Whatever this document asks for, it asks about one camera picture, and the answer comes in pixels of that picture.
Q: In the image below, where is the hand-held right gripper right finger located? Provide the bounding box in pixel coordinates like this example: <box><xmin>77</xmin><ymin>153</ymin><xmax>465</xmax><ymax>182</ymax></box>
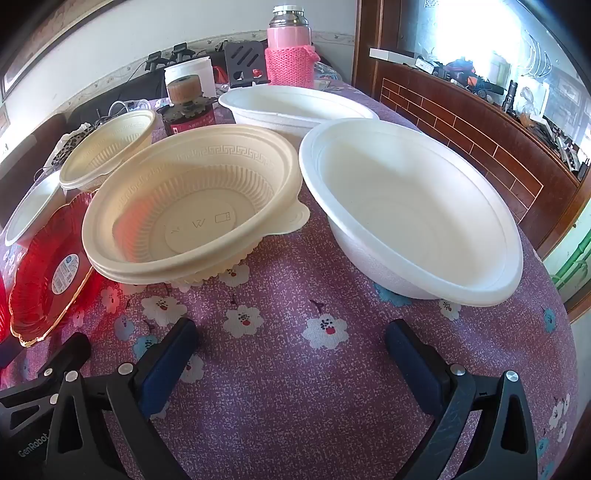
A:
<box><xmin>385</xmin><ymin>318</ymin><xmax>539</xmax><ymax>480</ymax></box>

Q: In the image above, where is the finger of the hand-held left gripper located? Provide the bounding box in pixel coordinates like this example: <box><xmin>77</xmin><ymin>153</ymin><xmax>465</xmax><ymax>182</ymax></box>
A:
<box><xmin>0</xmin><ymin>332</ymin><xmax>92</xmax><ymax>411</ymax></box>

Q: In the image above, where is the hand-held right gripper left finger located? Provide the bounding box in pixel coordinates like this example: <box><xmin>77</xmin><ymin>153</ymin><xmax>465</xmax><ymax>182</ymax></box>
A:
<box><xmin>44</xmin><ymin>318</ymin><xmax>199</xmax><ymax>480</ymax></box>

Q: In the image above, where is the small white foam bowl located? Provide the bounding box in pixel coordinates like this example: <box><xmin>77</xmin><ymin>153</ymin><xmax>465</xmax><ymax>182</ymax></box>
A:
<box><xmin>4</xmin><ymin>172</ymin><xmax>66</xmax><ymax>247</ymax></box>

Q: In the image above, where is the beige ribbed plastic bowl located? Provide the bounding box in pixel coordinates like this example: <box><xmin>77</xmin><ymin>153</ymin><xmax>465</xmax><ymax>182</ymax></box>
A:
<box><xmin>59</xmin><ymin>109</ymin><xmax>158</xmax><ymax>193</ymax></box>
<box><xmin>82</xmin><ymin>124</ymin><xmax>311</xmax><ymax>286</ymax></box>

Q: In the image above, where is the red transparent plate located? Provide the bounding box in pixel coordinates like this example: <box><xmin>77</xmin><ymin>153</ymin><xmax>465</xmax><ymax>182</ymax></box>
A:
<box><xmin>8</xmin><ymin>191</ymin><xmax>98</xmax><ymax>348</ymax></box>

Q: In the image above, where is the purple floral tablecloth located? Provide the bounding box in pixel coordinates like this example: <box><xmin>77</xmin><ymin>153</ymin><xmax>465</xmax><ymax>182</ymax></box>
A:
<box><xmin>0</xmin><ymin>78</ymin><xmax>580</xmax><ymax>480</ymax></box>

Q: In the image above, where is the large white foam bowl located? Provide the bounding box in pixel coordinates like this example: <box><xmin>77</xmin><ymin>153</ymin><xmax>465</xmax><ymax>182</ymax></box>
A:
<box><xmin>298</xmin><ymin>118</ymin><xmax>524</xmax><ymax>307</ymax></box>
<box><xmin>218</xmin><ymin>85</ymin><xmax>380</xmax><ymax>151</ymax></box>

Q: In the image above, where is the green pipe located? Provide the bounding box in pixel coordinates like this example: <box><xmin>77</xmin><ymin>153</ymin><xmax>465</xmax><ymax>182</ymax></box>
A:
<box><xmin>551</xmin><ymin>249</ymin><xmax>591</xmax><ymax>289</ymax></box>

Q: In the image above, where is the dark red sofa cushion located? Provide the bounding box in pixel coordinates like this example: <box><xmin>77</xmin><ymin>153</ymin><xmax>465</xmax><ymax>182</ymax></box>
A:
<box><xmin>0</xmin><ymin>113</ymin><xmax>65</xmax><ymax>222</ymax></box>

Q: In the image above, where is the leopard print face mask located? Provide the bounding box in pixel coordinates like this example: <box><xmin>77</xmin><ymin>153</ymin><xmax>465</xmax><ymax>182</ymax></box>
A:
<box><xmin>48</xmin><ymin>131</ymin><xmax>83</xmax><ymax>168</ymax></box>

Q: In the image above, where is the dark jar with red label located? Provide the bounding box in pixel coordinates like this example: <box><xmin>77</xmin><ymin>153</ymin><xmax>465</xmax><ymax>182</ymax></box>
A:
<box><xmin>159</xmin><ymin>108</ymin><xmax>217</xmax><ymax>137</ymax></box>

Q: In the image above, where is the wooden brick-pattern cabinet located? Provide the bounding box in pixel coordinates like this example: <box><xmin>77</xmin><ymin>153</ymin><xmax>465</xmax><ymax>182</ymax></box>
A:
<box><xmin>352</xmin><ymin>0</ymin><xmax>591</xmax><ymax>259</ymax></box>

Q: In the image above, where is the black sofa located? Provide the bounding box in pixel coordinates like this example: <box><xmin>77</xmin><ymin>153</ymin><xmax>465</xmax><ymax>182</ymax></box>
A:
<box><xmin>69</xmin><ymin>69</ymin><xmax>171</xmax><ymax>130</ymax></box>

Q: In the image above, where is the tan abrasive wheel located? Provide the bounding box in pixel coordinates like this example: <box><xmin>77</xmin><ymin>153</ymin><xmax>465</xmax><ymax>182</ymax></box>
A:
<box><xmin>167</xmin><ymin>78</ymin><xmax>200</xmax><ymax>104</ymax></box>

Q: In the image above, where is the white plastic jar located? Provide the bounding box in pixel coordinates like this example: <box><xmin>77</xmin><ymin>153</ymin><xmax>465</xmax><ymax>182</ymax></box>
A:
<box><xmin>164</xmin><ymin>56</ymin><xmax>215</xmax><ymax>100</ymax></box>

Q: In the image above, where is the white flat box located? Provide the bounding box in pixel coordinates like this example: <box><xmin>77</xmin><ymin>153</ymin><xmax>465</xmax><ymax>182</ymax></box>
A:
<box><xmin>369</xmin><ymin>47</ymin><xmax>417</xmax><ymax>64</ymax></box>

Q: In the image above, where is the black phone stand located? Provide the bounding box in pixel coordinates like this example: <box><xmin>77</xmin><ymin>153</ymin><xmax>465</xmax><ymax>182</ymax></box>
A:
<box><xmin>224</xmin><ymin>41</ymin><xmax>271</xmax><ymax>88</ymax></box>

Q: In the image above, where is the pink thermos with knitted sleeve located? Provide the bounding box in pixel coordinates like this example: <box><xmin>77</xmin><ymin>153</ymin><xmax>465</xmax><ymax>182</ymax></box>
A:
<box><xmin>264</xmin><ymin>4</ymin><xmax>320</xmax><ymax>88</ymax></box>

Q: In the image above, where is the framed wall picture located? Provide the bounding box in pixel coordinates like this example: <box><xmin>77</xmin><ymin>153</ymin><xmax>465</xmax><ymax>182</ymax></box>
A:
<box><xmin>0</xmin><ymin>0</ymin><xmax>116</xmax><ymax>99</ymax></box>

